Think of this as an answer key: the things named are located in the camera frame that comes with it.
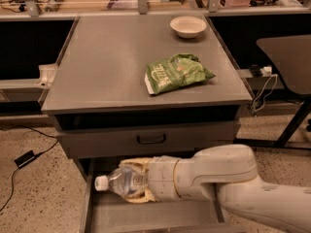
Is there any white bowl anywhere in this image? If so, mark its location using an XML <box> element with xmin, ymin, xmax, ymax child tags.
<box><xmin>170</xmin><ymin>17</ymin><xmax>207</xmax><ymax>39</ymax></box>

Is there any black floor cable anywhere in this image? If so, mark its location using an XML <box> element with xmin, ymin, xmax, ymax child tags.
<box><xmin>0</xmin><ymin>124</ymin><xmax>59</xmax><ymax>213</ymax></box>

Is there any white plastic bracket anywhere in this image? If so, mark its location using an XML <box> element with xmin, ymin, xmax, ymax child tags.
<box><xmin>36</xmin><ymin>63</ymin><xmax>58</xmax><ymax>88</ymax></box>

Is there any white cables bundle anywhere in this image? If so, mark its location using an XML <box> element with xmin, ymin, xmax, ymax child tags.
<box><xmin>248</xmin><ymin>73</ymin><xmax>279</xmax><ymax>114</ymax></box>

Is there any grey drawer cabinet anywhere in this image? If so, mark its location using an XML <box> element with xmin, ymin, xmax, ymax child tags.
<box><xmin>41</xmin><ymin>14</ymin><xmax>254</xmax><ymax>181</ymax></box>

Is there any dark side table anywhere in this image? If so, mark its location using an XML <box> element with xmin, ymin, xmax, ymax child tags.
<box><xmin>233</xmin><ymin>34</ymin><xmax>311</xmax><ymax>150</ymax></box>

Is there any black drawer handle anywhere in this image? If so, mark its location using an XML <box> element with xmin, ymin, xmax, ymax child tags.
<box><xmin>136</xmin><ymin>134</ymin><xmax>166</xmax><ymax>145</ymax></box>

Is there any green chip bag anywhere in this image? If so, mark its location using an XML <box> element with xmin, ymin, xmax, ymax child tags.
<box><xmin>144</xmin><ymin>53</ymin><xmax>216</xmax><ymax>95</ymax></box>

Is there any black power adapter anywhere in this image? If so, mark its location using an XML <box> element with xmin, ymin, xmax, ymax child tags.
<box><xmin>15</xmin><ymin>150</ymin><xmax>36</xmax><ymax>169</ymax></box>

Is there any grey upper drawer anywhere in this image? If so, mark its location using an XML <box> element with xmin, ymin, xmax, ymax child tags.
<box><xmin>57</xmin><ymin>120</ymin><xmax>240</xmax><ymax>158</ymax></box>

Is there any white plug adapter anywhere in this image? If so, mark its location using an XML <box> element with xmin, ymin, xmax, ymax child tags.
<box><xmin>262</xmin><ymin>66</ymin><xmax>272</xmax><ymax>75</ymax></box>

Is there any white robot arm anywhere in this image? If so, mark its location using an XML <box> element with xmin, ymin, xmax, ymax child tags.
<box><xmin>120</xmin><ymin>145</ymin><xmax>311</xmax><ymax>233</ymax></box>

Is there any black coiled tool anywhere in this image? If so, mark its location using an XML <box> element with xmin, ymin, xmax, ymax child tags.
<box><xmin>45</xmin><ymin>0</ymin><xmax>64</xmax><ymax>12</ymax></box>

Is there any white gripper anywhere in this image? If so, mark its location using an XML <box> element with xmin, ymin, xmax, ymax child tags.
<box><xmin>119</xmin><ymin>155</ymin><xmax>180</xmax><ymax>204</ymax></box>

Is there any grey open middle drawer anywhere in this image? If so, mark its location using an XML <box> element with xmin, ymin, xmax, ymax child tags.
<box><xmin>79</xmin><ymin>157</ymin><xmax>246</xmax><ymax>233</ymax></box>

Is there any clear plastic water bottle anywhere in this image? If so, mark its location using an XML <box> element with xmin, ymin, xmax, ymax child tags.
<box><xmin>94</xmin><ymin>166</ymin><xmax>147</xmax><ymax>199</ymax></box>

